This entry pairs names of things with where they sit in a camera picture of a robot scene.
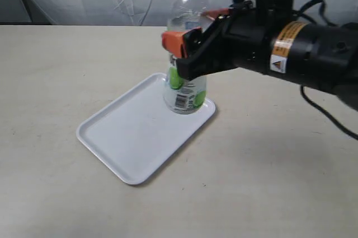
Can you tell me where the white rectangular plastic tray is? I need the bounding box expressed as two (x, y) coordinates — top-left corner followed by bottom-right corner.
(76, 73), (216, 185)

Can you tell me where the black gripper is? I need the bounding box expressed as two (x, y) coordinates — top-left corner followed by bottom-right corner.
(162, 0), (282, 81)

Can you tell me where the black cable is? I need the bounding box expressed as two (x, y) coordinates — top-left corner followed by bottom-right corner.
(293, 0), (358, 141)

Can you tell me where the clear plastic bottle white cap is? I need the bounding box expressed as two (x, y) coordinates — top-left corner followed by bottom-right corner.
(163, 0), (211, 114)

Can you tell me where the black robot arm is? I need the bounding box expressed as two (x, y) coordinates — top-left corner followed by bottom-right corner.
(162, 1), (357, 109)

